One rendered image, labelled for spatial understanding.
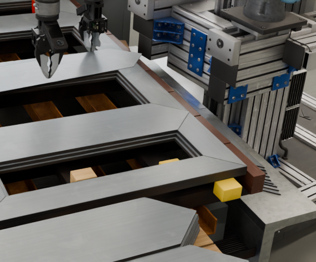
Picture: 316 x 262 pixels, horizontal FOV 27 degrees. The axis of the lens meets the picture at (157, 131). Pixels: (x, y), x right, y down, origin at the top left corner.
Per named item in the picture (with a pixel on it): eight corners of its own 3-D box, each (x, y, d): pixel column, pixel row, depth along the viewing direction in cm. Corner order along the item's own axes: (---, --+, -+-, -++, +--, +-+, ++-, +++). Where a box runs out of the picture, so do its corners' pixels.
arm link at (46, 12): (63, 2, 196) (36, 4, 192) (63, 17, 198) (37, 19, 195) (55, -5, 201) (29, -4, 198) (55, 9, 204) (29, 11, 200)
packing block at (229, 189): (222, 202, 176) (224, 191, 174) (212, 192, 180) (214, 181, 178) (240, 198, 179) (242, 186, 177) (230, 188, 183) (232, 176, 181)
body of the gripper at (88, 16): (87, 36, 231) (88, 3, 225) (79, 27, 238) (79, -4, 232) (108, 34, 234) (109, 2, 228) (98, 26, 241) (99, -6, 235)
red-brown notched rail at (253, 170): (250, 194, 182) (253, 177, 179) (58, 5, 305) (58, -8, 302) (262, 192, 184) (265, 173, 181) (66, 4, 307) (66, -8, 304)
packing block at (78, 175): (76, 192, 175) (76, 180, 173) (70, 182, 179) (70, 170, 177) (97, 188, 178) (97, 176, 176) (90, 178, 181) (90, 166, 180)
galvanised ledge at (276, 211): (264, 232, 187) (265, 224, 185) (94, 56, 285) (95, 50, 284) (319, 217, 195) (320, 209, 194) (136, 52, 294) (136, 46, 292)
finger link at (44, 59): (43, 72, 212) (43, 46, 208) (49, 79, 208) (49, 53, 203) (34, 73, 211) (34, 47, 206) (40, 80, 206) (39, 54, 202)
